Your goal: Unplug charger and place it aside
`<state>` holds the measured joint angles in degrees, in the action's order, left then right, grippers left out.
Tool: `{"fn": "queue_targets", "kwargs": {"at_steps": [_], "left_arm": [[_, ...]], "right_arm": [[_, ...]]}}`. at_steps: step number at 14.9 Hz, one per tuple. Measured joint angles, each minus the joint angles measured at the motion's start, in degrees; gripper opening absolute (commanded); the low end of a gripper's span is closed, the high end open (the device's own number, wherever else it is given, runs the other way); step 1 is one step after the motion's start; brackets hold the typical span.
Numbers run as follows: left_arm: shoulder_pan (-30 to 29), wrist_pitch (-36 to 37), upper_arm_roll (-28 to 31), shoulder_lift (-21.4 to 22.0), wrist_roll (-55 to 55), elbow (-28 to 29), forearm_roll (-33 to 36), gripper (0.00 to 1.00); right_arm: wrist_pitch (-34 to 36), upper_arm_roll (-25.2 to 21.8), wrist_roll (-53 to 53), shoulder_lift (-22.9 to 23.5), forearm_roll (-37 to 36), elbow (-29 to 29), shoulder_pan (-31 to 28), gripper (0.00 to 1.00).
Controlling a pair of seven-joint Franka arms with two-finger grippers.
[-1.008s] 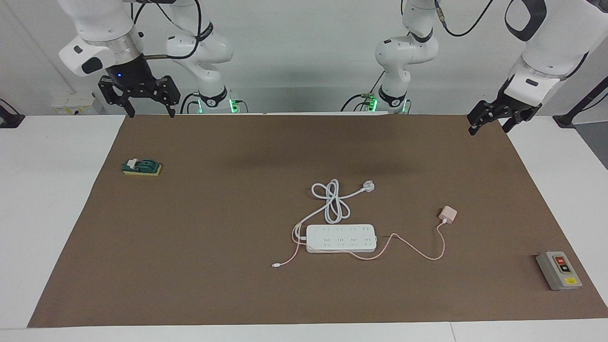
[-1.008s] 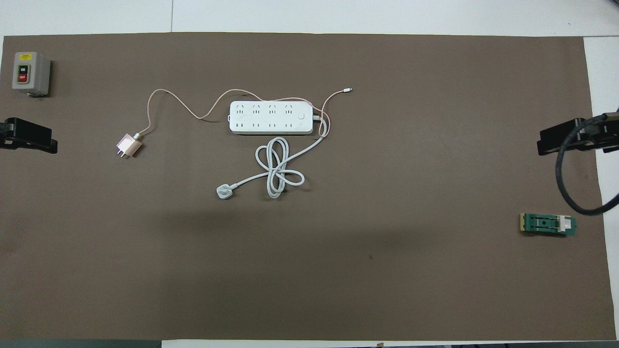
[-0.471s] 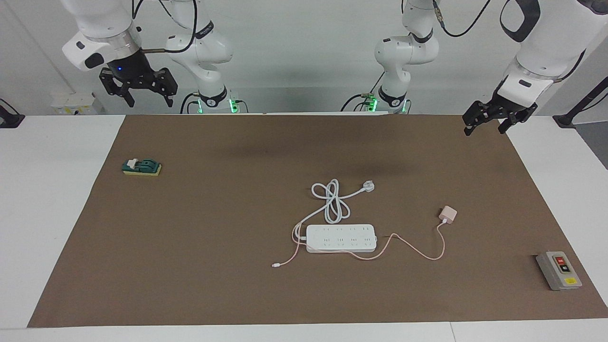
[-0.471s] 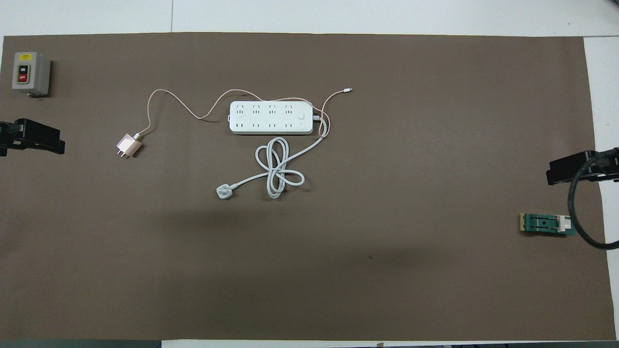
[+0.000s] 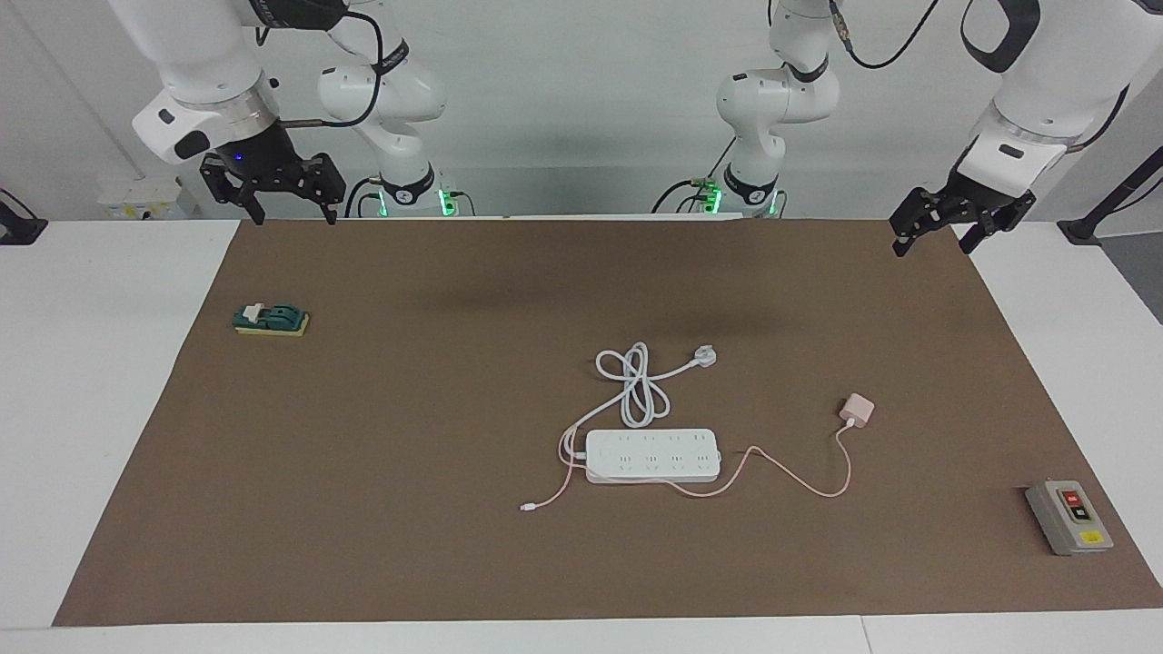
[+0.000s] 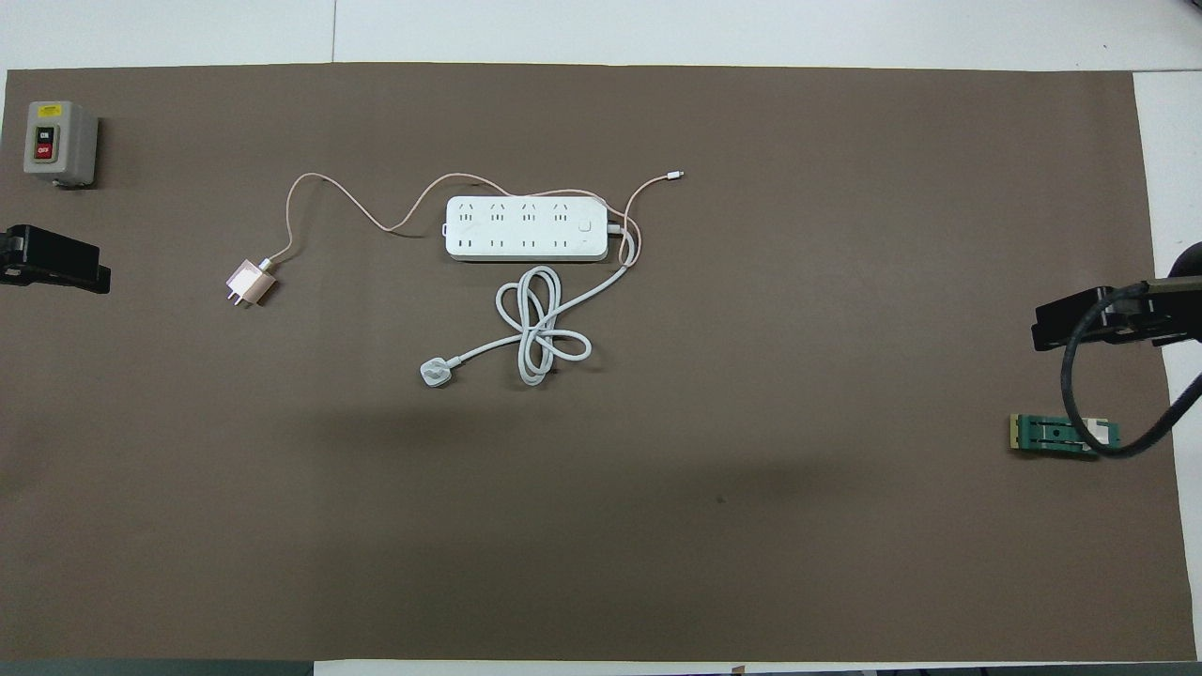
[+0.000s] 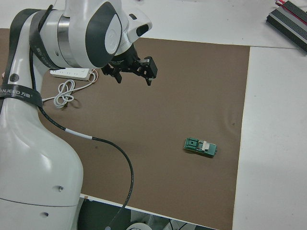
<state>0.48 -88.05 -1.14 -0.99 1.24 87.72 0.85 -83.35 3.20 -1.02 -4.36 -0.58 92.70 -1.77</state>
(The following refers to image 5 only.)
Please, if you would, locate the thin pink charging cable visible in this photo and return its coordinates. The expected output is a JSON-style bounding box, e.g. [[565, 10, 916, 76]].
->
[[520, 422, 855, 512]]

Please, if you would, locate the white power strip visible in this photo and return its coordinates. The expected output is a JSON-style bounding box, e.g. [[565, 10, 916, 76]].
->
[[584, 429, 723, 485]]

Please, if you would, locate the small black table clamp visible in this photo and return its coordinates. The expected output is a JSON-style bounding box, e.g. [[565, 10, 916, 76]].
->
[[0, 189, 48, 246]]

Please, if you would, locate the brown table mat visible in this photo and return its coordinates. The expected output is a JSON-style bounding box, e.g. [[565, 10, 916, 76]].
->
[[52, 218, 1163, 628]]

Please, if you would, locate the green knife switch yellow base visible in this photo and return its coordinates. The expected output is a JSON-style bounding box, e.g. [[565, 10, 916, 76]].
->
[[233, 302, 311, 338]]

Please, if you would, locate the white wall socket box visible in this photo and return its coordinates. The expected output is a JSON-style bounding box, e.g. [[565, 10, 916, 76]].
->
[[98, 177, 187, 221]]

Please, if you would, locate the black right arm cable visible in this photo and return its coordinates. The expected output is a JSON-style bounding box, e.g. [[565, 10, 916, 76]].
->
[[277, 9, 410, 128]]

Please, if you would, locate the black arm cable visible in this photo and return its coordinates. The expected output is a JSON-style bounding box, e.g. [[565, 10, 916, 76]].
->
[[277, 9, 410, 128], [822, 0, 941, 72]]

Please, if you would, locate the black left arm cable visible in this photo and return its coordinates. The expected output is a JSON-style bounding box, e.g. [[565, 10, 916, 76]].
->
[[822, 0, 941, 72]]

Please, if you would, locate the grey push button switch box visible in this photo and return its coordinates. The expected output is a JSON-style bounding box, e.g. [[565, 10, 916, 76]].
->
[[1025, 480, 1114, 557]]

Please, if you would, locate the white power cord with plug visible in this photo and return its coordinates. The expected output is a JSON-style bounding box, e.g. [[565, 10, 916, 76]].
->
[[562, 342, 721, 460]]

